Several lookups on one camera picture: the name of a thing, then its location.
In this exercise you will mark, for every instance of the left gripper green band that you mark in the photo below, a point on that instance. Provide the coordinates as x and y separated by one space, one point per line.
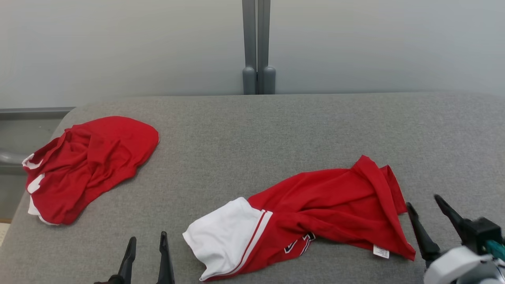
110 280

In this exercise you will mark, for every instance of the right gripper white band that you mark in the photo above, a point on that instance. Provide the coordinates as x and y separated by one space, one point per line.
449 264

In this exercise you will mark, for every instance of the red jersey white sleeves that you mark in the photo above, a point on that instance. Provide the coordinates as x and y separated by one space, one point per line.
327 205

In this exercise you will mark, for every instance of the red shorts white trim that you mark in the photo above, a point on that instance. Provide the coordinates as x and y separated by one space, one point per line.
90 165

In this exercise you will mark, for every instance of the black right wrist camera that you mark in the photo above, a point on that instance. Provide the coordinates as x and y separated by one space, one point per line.
483 230

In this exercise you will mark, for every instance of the teal right camera connector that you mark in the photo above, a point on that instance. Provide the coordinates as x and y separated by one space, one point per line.
496 248

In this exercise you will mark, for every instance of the grey wall rail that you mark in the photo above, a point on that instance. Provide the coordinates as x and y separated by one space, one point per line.
31 113

